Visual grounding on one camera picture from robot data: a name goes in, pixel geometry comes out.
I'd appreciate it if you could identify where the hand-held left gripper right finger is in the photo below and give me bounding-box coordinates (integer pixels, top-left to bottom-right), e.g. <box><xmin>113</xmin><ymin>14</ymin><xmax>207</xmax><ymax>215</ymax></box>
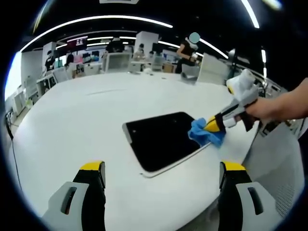
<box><xmin>218</xmin><ymin>160</ymin><xmax>282</xmax><ymax>231</ymax></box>

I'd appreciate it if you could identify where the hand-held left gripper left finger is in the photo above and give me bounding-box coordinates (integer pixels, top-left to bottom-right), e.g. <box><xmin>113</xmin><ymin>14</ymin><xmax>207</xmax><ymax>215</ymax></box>
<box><xmin>42</xmin><ymin>160</ymin><xmax>106</xmax><ymax>231</ymax></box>

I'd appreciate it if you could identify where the blue cleaning cloth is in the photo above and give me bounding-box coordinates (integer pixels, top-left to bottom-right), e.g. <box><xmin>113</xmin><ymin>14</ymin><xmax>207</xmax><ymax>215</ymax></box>
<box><xmin>188</xmin><ymin>117</ymin><xmax>225</xmax><ymax>147</ymax></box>

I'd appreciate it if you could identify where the person's right hand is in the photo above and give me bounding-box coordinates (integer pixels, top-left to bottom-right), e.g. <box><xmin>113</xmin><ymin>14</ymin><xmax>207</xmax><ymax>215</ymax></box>
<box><xmin>234</xmin><ymin>96</ymin><xmax>269</xmax><ymax>124</ymax></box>

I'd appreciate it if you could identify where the white board panel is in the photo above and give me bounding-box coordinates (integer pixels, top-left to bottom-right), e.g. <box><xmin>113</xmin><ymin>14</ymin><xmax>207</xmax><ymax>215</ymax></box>
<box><xmin>196</xmin><ymin>52</ymin><xmax>229</xmax><ymax>86</ymax></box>

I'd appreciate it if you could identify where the grey mesh office chair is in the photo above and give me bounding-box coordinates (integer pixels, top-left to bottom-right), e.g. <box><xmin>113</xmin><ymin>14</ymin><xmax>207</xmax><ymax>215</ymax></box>
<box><xmin>242</xmin><ymin>120</ymin><xmax>305</xmax><ymax>219</ymax></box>

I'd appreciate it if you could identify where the ceiling light strip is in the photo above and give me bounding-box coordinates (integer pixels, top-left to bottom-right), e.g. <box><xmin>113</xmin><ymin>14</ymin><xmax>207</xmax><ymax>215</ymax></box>
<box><xmin>240</xmin><ymin>0</ymin><xmax>260</xmax><ymax>29</ymax></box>

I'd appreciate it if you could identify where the white office cabinet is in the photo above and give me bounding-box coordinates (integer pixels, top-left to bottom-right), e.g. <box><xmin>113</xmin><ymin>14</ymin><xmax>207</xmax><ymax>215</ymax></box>
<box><xmin>36</xmin><ymin>74</ymin><xmax>57</xmax><ymax>97</ymax></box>

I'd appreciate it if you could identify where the ceiling air vent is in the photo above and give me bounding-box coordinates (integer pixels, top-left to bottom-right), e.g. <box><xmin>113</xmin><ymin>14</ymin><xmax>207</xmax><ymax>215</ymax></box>
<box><xmin>99</xmin><ymin>0</ymin><xmax>140</xmax><ymax>4</ymax></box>

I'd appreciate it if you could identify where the long curved ceiling light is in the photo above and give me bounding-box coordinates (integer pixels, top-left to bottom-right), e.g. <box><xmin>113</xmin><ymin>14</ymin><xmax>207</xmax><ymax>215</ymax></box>
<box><xmin>20</xmin><ymin>15</ymin><xmax>174</xmax><ymax>53</ymax></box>

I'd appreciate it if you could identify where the red display screen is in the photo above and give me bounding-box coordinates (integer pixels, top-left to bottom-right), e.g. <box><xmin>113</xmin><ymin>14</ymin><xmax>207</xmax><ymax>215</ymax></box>
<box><xmin>66</xmin><ymin>37</ymin><xmax>88</xmax><ymax>49</ymax></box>

